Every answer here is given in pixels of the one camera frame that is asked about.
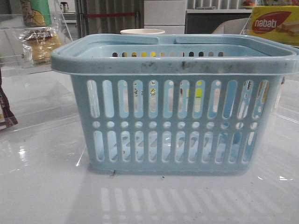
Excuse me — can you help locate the brown snack packet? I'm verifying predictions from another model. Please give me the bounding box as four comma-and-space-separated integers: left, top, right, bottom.
0, 88, 18, 131

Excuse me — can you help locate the white paper cup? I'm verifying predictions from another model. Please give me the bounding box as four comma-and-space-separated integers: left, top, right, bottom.
120, 28, 165, 35

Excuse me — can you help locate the clear acrylic stand right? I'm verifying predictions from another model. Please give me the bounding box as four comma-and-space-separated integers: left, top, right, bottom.
240, 15, 252, 35

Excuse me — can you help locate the clear acrylic shelf left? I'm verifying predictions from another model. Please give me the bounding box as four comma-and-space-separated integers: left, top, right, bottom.
0, 12, 72, 75

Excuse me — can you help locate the yellow nabati wafer box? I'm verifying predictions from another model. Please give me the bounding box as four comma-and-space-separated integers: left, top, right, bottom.
248, 6, 299, 46

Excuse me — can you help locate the white drawer cabinet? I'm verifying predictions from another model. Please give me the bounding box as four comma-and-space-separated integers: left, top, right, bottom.
143, 0, 187, 34

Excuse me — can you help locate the green yellow cartoon can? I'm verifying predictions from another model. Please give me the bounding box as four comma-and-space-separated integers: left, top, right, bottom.
20, 0, 51, 27

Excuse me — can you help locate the packaged bread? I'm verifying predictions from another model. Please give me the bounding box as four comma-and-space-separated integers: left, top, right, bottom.
18, 27, 62, 66

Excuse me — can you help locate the light blue plastic basket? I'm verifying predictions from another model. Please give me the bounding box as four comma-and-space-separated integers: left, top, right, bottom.
51, 34, 299, 174

